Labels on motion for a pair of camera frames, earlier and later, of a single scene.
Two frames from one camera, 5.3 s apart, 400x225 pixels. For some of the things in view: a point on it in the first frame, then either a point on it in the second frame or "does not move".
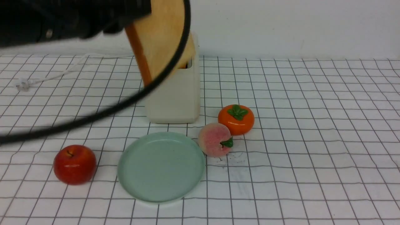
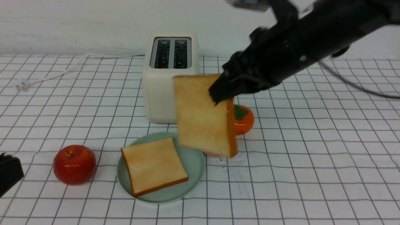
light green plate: x=161 y=168 does not move
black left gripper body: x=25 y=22 -> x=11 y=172
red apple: x=75 y=164 does not move
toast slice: x=155 y=38 -> x=153 y=165
